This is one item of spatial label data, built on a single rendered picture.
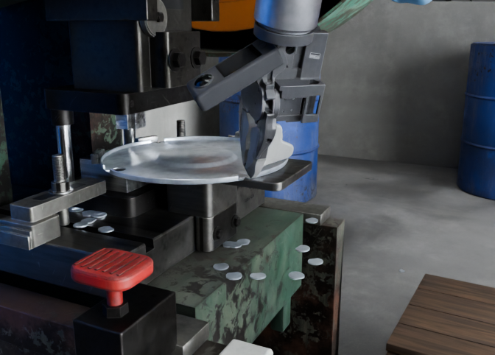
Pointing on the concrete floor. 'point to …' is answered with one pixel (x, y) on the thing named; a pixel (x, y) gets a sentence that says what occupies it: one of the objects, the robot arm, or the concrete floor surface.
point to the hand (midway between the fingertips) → (247, 169)
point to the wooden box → (446, 320)
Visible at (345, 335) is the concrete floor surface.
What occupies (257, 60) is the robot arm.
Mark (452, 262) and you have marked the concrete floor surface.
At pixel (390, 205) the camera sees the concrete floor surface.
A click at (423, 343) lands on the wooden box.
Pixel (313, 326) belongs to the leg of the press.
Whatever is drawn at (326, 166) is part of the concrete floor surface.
